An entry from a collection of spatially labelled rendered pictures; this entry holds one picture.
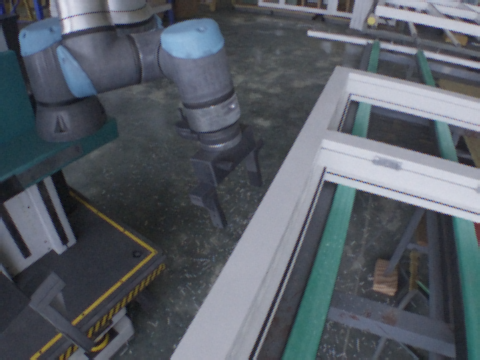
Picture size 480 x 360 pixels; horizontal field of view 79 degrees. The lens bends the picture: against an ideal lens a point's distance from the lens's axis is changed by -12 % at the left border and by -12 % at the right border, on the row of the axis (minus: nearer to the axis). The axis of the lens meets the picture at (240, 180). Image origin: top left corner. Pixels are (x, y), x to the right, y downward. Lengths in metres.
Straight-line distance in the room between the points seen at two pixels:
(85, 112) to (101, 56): 0.33
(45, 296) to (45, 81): 0.57
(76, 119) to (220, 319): 0.65
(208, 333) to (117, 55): 0.44
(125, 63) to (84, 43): 0.07
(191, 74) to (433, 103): 0.71
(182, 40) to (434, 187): 0.48
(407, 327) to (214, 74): 0.45
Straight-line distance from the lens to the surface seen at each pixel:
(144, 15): 0.84
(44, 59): 0.82
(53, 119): 0.87
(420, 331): 0.51
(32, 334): 1.14
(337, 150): 0.60
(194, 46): 0.49
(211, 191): 0.57
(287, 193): 0.45
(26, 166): 0.84
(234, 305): 0.33
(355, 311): 0.49
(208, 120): 0.52
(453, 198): 0.65
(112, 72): 0.57
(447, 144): 0.89
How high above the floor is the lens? 1.22
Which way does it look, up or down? 38 degrees down
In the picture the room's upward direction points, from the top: 3 degrees clockwise
